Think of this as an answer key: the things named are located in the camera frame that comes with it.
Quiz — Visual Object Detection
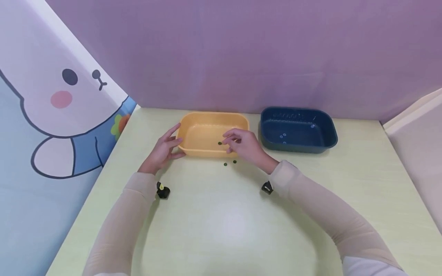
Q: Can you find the person's right hand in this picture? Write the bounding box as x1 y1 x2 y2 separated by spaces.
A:
222 128 280 175

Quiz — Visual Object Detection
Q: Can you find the person's left hand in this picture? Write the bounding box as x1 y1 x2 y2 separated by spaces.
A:
138 123 186 176

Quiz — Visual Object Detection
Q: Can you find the orange plastic tray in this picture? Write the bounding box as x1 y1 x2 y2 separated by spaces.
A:
176 112 250 158

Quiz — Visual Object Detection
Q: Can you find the person's right forearm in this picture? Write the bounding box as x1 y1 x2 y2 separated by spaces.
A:
268 160 412 276

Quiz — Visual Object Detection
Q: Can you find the person's left forearm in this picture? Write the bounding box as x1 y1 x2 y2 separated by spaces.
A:
82 172 162 276

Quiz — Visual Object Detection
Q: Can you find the dark blue plastic tray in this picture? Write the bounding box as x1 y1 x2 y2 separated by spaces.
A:
259 106 338 154

